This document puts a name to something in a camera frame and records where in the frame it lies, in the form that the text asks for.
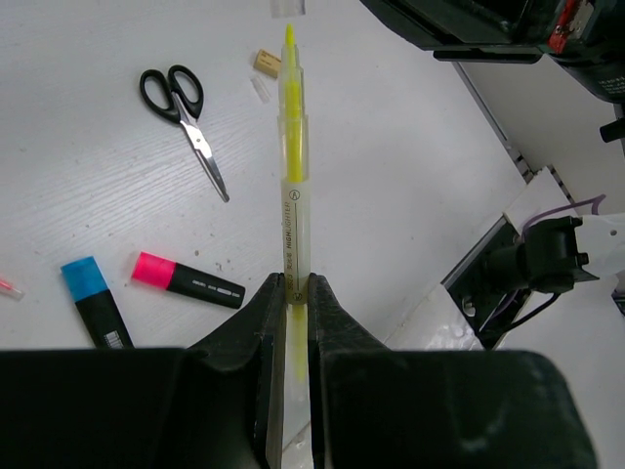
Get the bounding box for yellow thin highlighter pen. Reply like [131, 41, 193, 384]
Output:
[277, 24, 312, 441]

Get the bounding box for blue cap black marker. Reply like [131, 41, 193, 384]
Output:
[61, 257, 134, 349]

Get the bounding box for clear pen cap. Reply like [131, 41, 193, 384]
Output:
[250, 75, 271, 104]
[270, 0, 306, 19]

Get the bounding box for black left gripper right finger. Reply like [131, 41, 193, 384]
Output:
[308, 275, 598, 468]

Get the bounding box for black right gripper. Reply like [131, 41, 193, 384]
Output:
[362, 0, 624, 103]

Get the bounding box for pink cap black marker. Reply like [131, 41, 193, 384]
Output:
[131, 251, 246, 310]

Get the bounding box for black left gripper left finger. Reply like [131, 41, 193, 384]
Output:
[1, 274, 285, 468]

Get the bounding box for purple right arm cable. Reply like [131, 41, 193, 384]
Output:
[482, 193, 606, 338]

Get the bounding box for tan eraser block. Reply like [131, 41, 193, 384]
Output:
[253, 49, 281, 79]

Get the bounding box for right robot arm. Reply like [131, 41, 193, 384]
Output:
[364, 1, 624, 293]

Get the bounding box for black handled scissors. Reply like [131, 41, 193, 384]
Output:
[139, 64, 230, 203]

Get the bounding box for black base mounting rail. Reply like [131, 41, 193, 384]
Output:
[442, 217, 530, 350]

